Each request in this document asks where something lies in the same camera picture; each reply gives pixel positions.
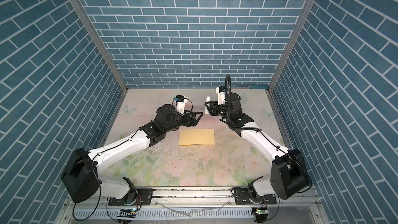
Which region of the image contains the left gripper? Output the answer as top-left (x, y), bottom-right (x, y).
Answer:
top-left (163, 109), bottom-right (203, 134)

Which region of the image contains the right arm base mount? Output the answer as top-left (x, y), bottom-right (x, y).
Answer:
top-left (230, 187), bottom-right (277, 205)

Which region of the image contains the white vented cable duct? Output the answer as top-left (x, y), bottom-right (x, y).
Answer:
top-left (74, 207), bottom-right (254, 220)

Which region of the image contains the black corrugated cable hose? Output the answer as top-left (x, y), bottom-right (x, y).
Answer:
top-left (224, 74), bottom-right (262, 131)

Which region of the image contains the yellow envelope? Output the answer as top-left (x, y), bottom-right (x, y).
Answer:
top-left (179, 129), bottom-right (215, 146)

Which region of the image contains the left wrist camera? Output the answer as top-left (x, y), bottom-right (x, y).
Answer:
top-left (174, 95), bottom-right (188, 114)

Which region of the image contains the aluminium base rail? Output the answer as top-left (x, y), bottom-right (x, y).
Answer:
top-left (55, 186), bottom-right (329, 224)

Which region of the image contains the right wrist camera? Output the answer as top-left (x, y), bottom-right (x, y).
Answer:
top-left (216, 86), bottom-right (226, 105)

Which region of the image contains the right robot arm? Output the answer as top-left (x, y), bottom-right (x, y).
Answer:
top-left (205, 92), bottom-right (313, 201)

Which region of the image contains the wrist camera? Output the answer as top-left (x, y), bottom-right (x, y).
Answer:
top-left (216, 86), bottom-right (226, 105)
top-left (174, 95), bottom-right (188, 114)

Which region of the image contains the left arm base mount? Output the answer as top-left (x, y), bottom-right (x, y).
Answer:
top-left (108, 188), bottom-right (154, 206)

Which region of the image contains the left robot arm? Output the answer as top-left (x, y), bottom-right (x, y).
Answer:
top-left (61, 104), bottom-right (204, 203)

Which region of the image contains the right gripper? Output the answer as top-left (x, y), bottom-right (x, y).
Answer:
top-left (205, 101), bottom-right (233, 121)

